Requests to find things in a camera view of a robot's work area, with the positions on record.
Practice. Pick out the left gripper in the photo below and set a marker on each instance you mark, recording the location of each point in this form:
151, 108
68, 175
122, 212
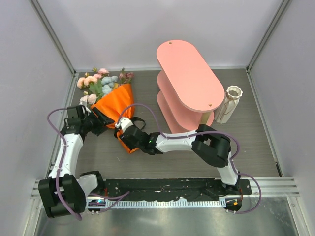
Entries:
102, 121

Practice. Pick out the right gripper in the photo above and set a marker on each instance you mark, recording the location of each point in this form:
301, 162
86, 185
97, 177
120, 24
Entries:
131, 145

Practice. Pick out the orange flower bouquet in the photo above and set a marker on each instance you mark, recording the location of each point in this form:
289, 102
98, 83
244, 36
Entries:
112, 95

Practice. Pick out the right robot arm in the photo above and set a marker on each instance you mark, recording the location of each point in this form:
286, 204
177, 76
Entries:
211, 146

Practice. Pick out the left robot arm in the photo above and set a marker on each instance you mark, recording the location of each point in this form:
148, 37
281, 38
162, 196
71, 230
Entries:
61, 192

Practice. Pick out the white ribbed ceramic vase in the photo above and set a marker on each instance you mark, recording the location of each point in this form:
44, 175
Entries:
224, 112

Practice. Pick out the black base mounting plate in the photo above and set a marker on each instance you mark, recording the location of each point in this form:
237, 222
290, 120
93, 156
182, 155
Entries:
167, 189

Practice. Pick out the pink three-tier shelf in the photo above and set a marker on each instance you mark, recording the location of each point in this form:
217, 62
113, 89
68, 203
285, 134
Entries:
189, 91

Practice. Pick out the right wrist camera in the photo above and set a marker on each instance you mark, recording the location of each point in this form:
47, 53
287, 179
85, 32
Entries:
124, 123

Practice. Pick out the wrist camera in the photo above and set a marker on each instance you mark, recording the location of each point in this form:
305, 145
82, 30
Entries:
75, 115
124, 123

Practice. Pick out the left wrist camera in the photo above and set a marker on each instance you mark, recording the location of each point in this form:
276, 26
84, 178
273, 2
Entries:
75, 115

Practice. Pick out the white slotted cable duct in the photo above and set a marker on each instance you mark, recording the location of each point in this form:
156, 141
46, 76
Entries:
95, 204

